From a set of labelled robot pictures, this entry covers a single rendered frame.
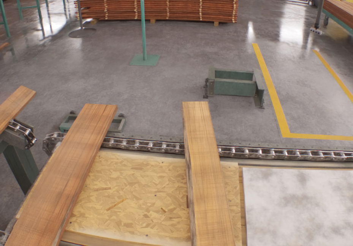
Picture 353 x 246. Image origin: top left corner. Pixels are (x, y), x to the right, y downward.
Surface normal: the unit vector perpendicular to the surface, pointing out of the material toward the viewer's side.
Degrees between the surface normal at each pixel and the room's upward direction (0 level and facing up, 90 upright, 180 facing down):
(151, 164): 0
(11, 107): 22
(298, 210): 0
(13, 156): 90
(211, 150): 0
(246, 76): 90
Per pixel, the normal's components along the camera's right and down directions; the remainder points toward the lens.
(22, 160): 0.99, 0.07
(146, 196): 0.00, -0.82
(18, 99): 0.37, -0.74
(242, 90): -0.11, 0.57
